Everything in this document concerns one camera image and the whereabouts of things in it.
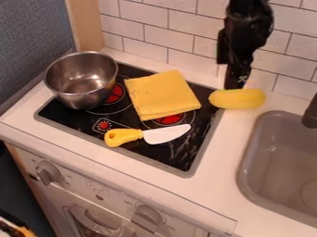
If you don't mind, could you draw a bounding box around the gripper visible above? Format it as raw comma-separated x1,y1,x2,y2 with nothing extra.
215,8,275,91

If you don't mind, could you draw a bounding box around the toy stove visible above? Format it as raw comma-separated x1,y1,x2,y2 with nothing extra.
33,61,227,180

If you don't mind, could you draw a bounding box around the toy sink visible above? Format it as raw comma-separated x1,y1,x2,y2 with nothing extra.
235,110,317,229

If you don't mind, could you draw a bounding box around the yellow cloth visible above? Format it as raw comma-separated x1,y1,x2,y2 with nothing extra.
123,69,204,122

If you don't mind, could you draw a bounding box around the yellow toy knife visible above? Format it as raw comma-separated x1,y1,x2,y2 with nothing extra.
102,123,194,148

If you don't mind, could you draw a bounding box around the silver pot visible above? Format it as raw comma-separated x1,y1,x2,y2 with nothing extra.
43,51,120,111

